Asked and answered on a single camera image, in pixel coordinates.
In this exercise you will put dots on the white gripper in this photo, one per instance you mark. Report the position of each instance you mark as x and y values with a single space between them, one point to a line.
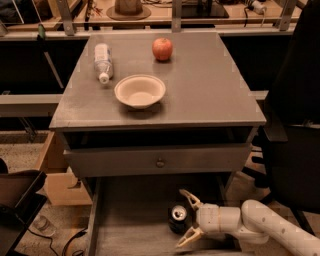
207 217

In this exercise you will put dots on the dark pepsi can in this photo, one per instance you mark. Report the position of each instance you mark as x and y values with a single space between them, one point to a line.
177 216

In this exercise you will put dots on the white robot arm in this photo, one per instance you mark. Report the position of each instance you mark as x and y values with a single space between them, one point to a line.
253 222

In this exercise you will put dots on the grey top drawer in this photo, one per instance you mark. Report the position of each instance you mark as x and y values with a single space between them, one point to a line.
100 162

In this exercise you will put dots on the round drawer knob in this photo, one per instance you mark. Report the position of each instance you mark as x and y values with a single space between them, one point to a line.
160 163

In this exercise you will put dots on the grey open middle drawer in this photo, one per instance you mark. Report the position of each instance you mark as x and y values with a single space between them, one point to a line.
132 217

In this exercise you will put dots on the grey drawer cabinet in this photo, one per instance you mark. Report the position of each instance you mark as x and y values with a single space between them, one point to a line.
206 102

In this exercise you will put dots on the cardboard box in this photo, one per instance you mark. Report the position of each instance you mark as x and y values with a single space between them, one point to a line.
62 187

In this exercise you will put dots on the white paper bowl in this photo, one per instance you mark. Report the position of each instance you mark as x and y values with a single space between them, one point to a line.
140 91

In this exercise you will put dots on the clear plastic cup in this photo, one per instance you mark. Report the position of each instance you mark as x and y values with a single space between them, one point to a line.
43 225

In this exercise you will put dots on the red apple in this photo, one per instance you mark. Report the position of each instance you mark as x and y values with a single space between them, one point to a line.
162 49

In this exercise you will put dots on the black bin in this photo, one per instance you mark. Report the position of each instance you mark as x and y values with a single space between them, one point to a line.
19 204

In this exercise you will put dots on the clear plastic water bottle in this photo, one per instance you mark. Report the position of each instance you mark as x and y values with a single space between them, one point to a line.
103 63

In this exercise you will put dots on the brown hat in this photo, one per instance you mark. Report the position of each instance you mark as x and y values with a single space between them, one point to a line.
128 10

